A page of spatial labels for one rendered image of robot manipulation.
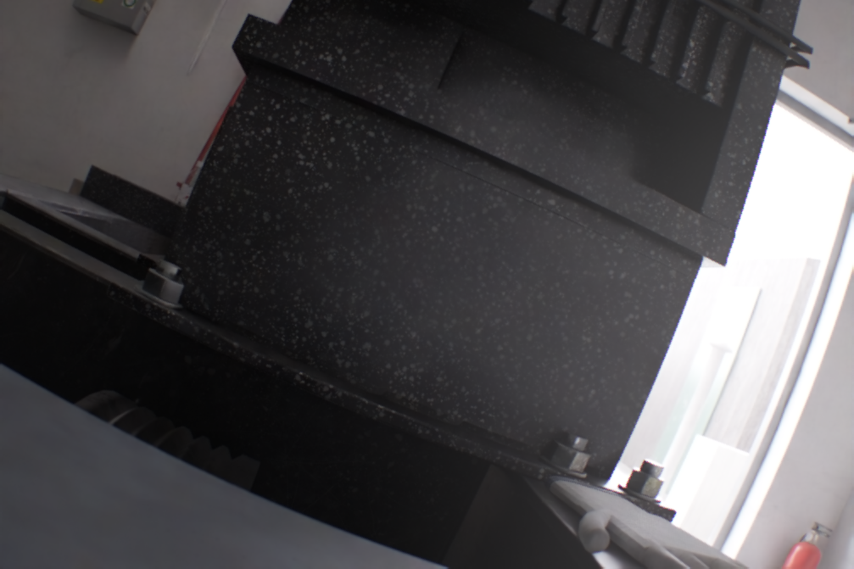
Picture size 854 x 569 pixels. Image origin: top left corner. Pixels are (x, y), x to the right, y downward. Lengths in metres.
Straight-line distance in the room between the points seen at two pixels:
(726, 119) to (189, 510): 0.59
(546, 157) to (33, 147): 2.55
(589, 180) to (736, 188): 0.13
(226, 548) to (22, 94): 2.94
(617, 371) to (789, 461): 2.67
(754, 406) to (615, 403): 6.45
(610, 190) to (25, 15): 2.74
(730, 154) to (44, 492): 0.62
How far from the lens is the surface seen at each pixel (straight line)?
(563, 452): 0.68
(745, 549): 3.39
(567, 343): 0.71
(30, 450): 0.25
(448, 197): 0.69
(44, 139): 3.07
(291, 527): 0.29
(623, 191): 0.69
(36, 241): 0.79
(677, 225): 0.71
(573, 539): 0.50
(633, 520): 0.54
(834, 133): 3.60
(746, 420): 7.16
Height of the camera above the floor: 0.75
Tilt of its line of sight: 3 degrees up
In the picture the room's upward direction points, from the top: 23 degrees clockwise
